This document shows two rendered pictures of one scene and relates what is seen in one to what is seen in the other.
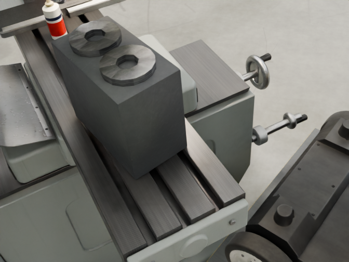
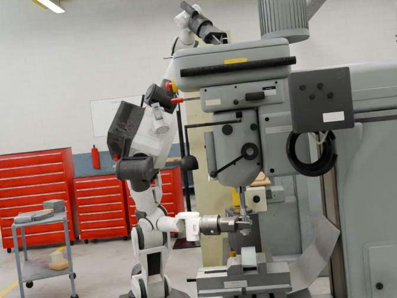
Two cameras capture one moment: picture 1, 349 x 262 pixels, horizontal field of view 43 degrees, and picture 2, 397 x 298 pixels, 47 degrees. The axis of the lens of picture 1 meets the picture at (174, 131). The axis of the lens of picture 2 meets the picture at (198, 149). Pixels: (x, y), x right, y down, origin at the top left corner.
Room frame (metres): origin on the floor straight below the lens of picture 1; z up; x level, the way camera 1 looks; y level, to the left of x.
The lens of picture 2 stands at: (2.69, 0.92, 1.58)
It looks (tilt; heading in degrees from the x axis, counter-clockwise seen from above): 3 degrees down; 206
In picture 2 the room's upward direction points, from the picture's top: 6 degrees counter-clockwise
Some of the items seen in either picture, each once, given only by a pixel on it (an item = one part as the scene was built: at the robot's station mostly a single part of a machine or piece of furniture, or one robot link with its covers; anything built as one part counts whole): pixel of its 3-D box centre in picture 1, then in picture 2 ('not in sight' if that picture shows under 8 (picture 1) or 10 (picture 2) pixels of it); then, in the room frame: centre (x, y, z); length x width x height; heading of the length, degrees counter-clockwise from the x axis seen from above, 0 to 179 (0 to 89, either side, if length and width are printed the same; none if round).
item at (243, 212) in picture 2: not in sight; (242, 203); (0.88, 0.21, 1.23); 0.03 x 0.03 x 0.11
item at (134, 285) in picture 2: not in sight; (150, 285); (0.50, -0.56, 0.68); 0.21 x 0.20 x 0.13; 45
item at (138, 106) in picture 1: (120, 93); (242, 227); (0.61, 0.09, 1.05); 0.22 x 0.12 x 0.20; 33
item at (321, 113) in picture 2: not in sight; (321, 100); (1.07, 0.61, 1.62); 0.20 x 0.09 x 0.21; 113
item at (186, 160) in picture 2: not in sight; (189, 162); (1.00, 0.04, 1.43); 0.07 x 0.07 x 0.06
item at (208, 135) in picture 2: not in sight; (211, 155); (0.92, 0.10, 1.45); 0.04 x 0.04 x 0.21; 23
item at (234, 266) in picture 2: not in sight; (234, 264); (1.12, 0.25, 1.04); 0.12 x 0.06 x 0.04; 20
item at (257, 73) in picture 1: (247, 76); not in sight; (1.07, -0.25, 0.65); 0.16 x 0.12 x 0.12; 113
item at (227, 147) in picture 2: not in sight; (237, 147); (0.88, 0.21, 1.47); 0.21 x 0.19 x 0.32; 23
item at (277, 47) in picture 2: not in sight; (231, 67); (0.87, 0.22, 1.81); 0.47 x 0.26 x 0.16; 113
